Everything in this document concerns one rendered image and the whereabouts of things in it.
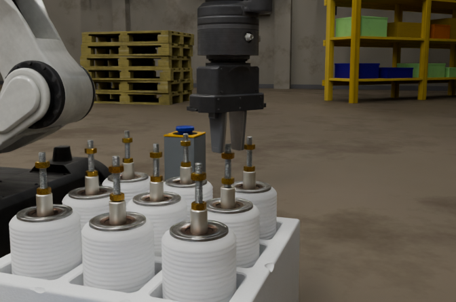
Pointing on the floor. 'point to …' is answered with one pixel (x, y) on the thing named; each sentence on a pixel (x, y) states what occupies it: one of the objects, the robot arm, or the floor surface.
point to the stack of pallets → (139, 66)
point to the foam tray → (37, 293)
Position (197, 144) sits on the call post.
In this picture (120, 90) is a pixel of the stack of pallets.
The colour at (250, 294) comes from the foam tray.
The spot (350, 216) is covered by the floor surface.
